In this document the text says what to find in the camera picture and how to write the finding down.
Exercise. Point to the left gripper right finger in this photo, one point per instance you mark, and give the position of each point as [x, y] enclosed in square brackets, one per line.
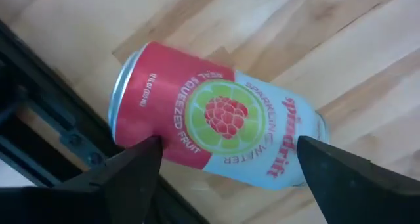
[357, 194]

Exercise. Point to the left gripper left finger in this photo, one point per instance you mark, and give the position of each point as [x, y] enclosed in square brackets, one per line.
[124, 191]

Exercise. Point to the red white Spindrift can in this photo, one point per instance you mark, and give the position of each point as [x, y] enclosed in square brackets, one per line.
[223, 115]

